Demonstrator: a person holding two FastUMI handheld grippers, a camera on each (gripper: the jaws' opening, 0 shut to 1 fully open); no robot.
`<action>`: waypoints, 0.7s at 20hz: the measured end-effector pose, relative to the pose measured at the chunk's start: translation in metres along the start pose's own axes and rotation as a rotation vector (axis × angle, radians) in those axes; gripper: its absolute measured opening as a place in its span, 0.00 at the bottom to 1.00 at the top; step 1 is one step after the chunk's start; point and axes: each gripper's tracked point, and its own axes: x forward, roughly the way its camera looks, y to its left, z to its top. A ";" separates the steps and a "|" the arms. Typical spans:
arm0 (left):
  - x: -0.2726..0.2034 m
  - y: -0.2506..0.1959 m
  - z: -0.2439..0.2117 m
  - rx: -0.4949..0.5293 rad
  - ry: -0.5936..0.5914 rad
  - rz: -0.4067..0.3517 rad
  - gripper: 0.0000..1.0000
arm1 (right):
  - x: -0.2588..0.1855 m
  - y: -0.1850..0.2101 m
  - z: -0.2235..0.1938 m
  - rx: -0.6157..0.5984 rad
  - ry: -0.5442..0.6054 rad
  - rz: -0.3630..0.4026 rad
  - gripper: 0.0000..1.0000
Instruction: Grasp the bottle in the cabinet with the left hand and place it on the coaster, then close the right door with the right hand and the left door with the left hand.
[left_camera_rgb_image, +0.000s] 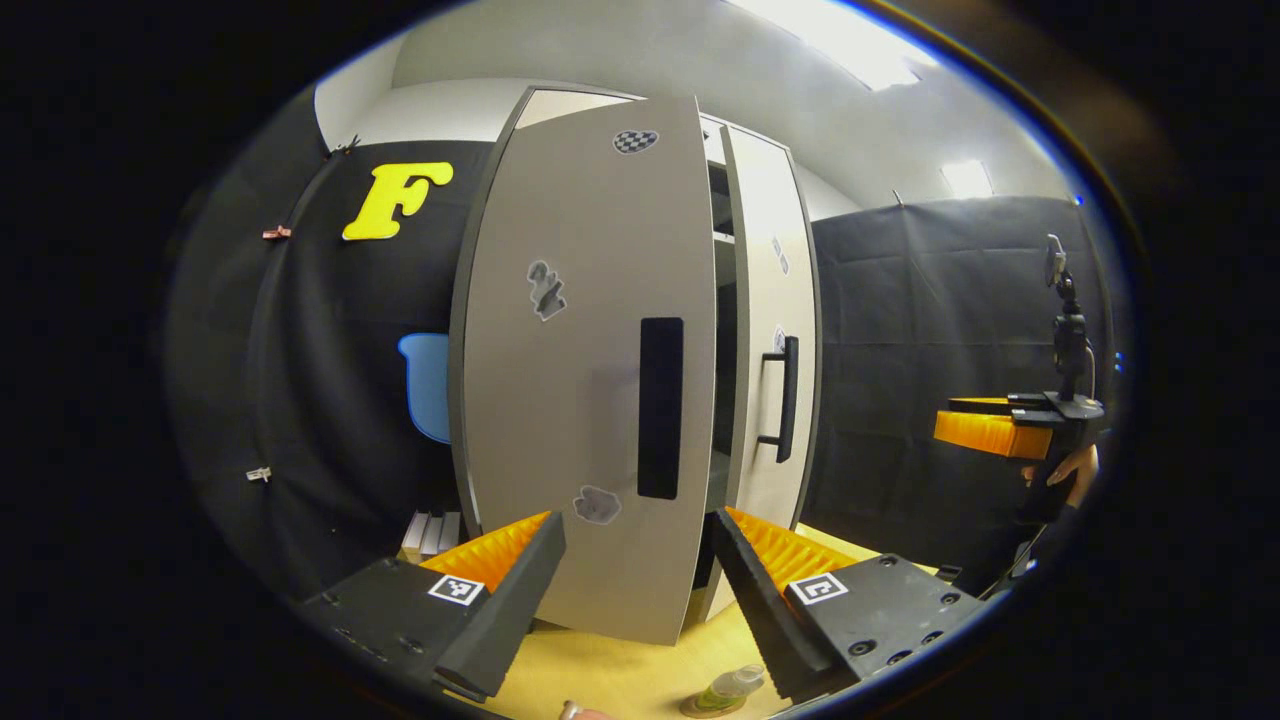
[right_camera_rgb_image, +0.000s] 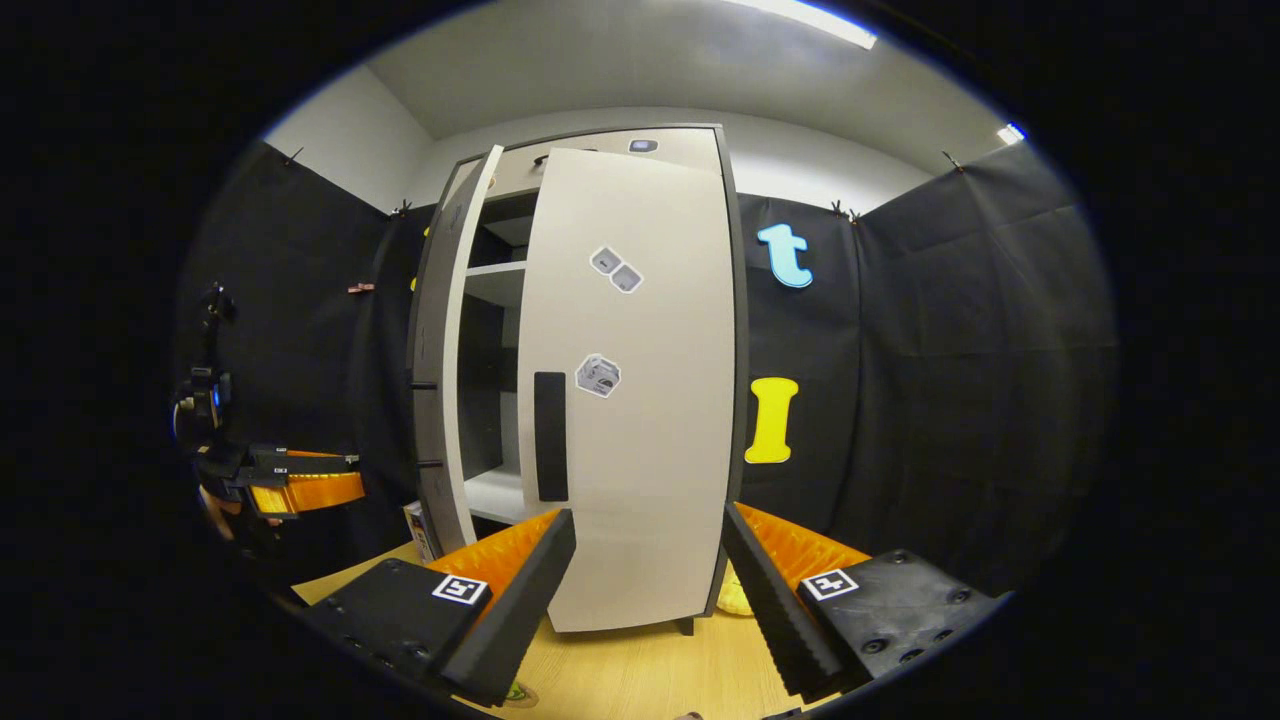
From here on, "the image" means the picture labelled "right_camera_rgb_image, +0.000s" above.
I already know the small white printed carton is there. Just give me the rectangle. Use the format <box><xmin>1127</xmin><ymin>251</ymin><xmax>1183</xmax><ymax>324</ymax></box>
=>
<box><xmin>403</xmin><ymin>500</ymin><xmax>438</xmax><ymax>563</ymax></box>

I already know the grey white cabinet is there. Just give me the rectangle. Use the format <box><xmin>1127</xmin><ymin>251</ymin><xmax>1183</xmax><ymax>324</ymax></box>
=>
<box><xmin>405</xmin><ymin>123</ymin><xmax>751</xmax><ymax>636</ymax></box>

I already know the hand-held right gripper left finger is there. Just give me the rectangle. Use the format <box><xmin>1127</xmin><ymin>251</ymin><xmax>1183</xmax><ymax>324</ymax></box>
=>
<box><xmin>300</xmin><ymin>508</ymin><xmax>578</xmax><ymax>706</ymax></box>

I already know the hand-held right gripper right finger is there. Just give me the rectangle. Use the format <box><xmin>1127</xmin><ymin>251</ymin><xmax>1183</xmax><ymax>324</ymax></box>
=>
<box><xmin>722</xmin><ymin>502</ymin><xmax>1006</xmax><ymax>704</ymax></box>

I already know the white cabinet shelf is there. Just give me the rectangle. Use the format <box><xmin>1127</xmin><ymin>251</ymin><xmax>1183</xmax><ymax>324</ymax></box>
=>
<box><xmin>463</xmin><ymin>260</ymin><xmax>528</xmax><ymax>308</ymax></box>
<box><xmin>463</xmin><ymin>465</ymin><xmax>531</xmax><ymax>526</ymax></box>

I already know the black backdrop cloth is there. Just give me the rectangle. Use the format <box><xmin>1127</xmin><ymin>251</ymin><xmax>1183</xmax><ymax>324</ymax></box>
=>
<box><xmin>180</xmin><ymin>140</ymin><xmax>1116</xmax><ymax>601</ymax></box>

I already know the white cabinet door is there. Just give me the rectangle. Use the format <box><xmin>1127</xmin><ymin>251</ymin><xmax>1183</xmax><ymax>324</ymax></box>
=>
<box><xmin>517</xmin><ymin>148</ymin><xmax>738</xmax><ymax>633</ymax></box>
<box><xmin>410</xmin><ymin>145</ymin><xmax>504</xmax><ymax>556</ymax></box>

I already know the long ceiling light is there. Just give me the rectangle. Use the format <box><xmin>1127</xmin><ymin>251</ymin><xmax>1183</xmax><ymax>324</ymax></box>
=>
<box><xmin>728</xmin><ymin>0</ymin><xmax>878</xmax><ymax>50</ymax></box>

